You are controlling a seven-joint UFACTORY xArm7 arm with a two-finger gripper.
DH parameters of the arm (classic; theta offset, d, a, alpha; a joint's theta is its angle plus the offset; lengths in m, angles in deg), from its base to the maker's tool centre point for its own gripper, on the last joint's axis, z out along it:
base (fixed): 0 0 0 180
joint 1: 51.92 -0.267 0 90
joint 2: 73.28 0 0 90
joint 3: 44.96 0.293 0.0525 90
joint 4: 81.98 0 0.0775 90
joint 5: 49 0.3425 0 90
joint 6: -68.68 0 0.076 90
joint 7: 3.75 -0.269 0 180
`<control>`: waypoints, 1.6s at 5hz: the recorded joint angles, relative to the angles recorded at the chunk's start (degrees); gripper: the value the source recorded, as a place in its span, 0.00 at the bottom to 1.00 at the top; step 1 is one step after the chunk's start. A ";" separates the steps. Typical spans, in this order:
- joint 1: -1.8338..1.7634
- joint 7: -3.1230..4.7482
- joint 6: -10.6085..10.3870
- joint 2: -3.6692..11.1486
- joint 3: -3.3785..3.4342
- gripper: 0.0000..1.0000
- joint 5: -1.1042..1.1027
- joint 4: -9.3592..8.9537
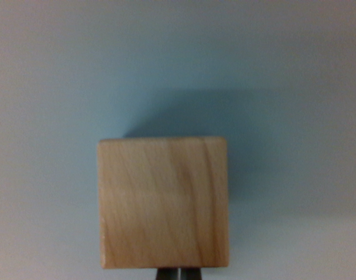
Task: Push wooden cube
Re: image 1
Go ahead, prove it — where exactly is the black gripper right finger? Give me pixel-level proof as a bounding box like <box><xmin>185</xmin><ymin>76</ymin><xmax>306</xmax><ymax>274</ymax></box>
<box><xmin>180</xmin><ymin>267</ymin><xmax>204</xmax><ymax>280</ymax></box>

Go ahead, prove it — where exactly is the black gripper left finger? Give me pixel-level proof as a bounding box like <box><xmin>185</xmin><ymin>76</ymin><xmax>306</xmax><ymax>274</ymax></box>
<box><xmin>155</xmin><ymin>267</ymin><xmax>180</xmax><ymax>280</ymax></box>

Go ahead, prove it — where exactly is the light wooden cube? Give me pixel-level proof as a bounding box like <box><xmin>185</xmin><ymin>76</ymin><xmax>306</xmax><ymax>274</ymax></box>
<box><xmin>96</xmin><ymin>136</ymin><xmax>230</xmax><ymax>270</ymax></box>

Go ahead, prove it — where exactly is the light blue plastic bin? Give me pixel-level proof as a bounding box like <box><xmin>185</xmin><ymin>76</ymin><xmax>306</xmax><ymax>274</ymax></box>
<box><xmin>0</xmin><ymin>0</ymin><xmax>356</xmax><ymax>280</ymax></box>

